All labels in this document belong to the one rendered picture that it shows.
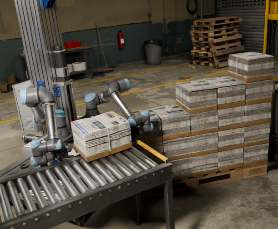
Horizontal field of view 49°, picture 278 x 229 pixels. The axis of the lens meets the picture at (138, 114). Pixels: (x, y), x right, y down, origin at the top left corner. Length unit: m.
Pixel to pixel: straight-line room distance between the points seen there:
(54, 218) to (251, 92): 2.18
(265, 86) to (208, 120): 0.66
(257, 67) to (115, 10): 7.19
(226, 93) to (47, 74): 1.69
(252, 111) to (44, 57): 2.06
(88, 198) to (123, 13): 8.47
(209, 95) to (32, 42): 1.69
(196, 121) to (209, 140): 0.27
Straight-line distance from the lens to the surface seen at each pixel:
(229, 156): 3.36
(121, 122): 2.33
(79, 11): 9.46
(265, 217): 3.08
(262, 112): 3.36
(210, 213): 3.04
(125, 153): 2.38
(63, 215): 1.94
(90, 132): 2.22
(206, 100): 3.01
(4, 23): 8.98
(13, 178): 2.33
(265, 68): 3.25
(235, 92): 3.13
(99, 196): 1.97
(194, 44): 9.65
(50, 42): 2.89
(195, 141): 3.11
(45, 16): 2.89
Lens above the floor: 1.85
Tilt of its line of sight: 20 degrees down
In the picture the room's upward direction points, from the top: 5 degrees counter-clockwise
